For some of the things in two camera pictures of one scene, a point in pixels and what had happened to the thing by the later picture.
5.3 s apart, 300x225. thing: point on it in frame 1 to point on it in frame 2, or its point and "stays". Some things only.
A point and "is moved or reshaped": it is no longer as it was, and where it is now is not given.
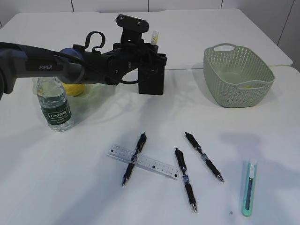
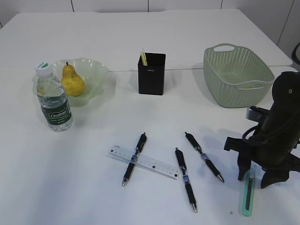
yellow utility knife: (154, 37) is moved or reshaped
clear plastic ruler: (144, 162) stays
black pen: (192, 141) stays
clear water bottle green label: (55, 105) stays
